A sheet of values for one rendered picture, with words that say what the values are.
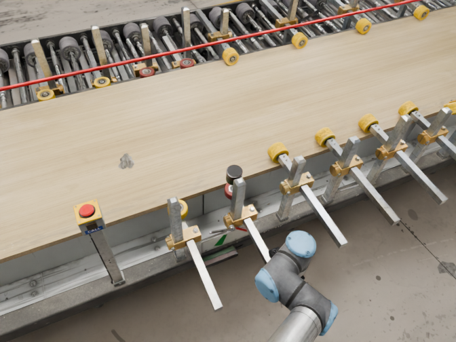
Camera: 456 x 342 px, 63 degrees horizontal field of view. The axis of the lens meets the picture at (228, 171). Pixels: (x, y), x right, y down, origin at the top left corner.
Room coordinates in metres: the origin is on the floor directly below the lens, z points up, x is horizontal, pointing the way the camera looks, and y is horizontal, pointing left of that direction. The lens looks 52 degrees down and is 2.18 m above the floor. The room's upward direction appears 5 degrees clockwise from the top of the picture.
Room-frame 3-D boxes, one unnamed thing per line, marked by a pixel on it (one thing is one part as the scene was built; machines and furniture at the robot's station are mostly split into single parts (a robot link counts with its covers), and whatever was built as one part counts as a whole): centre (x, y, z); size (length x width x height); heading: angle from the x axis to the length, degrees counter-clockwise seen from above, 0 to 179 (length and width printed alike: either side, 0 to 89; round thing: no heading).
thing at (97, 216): (0.56, 0.40, 1.18); 0.07 x 0.07 x 0.08; 28
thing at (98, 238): (0.56, 0.41, 0.93); 0.05 x 0.05 x 0.45; 28
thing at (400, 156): (1.12, -0.77, 0.95); 0.50 x 0.04 x 0.04; 28
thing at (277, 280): (0.43, -0.17, 1.14); 0.12 x 0.12 x 0.09; 52
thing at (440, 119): (1.27, -0.93, 0.88); 0.03 x 0.03 x 0.48; 28
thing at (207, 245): (0.76, -0.03, 0.75); 0.26 x 0.01 x 0.10; 118
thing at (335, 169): (1.05, -0.51, 0.95); 0.13 x 0.06 x 0.05; 118
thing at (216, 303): (0.62, 0.10, 0.84); 0.43 x 0.03 x 0.04; 28
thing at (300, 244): (0.53, -0.23, 1.14); 0.10 x 0.09 x 0.12; 142
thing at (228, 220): (0.81, -0.06, 0.85); 0.13 x 0.06 x 0.05; 118
